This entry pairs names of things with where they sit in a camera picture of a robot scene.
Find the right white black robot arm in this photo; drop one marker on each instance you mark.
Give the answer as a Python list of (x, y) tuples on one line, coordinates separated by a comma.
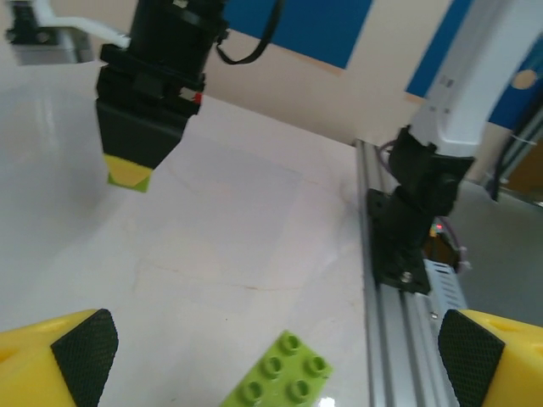
[(458, 106)]

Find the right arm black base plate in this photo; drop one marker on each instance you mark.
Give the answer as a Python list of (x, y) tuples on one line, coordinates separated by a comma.
[(403, 275)]

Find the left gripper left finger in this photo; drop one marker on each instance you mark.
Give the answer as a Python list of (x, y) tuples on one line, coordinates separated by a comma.
[(38, 369)]

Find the green long lego brick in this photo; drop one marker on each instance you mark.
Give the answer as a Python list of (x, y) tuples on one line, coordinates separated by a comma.
[(275, 373)]

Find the small green circuit board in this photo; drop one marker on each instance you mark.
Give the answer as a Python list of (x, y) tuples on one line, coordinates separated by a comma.
[(441, 237)]

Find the green small lego brick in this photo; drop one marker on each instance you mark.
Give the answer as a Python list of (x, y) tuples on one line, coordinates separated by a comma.
[(127, 180)]

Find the long aluminium mounting rail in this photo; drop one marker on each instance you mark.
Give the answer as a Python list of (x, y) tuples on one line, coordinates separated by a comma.
[(390, 339)]

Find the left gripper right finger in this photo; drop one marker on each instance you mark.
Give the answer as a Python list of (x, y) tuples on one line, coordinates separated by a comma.
[(500, 369)]

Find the aluminium frame post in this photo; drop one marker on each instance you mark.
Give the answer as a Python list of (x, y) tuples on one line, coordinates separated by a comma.
[(522, 144)]

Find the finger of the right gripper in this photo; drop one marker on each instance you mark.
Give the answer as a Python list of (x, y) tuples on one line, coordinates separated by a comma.
[(136, 135)]

